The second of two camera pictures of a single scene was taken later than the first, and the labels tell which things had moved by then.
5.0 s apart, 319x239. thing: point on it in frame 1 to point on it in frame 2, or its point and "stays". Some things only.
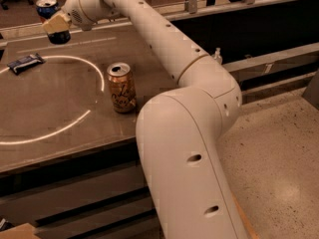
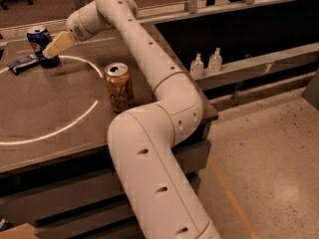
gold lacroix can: [122, 87] stays
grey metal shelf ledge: [275, 63] stays
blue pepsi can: [46, 8] to [39, 40]
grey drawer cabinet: [101, 193] stays
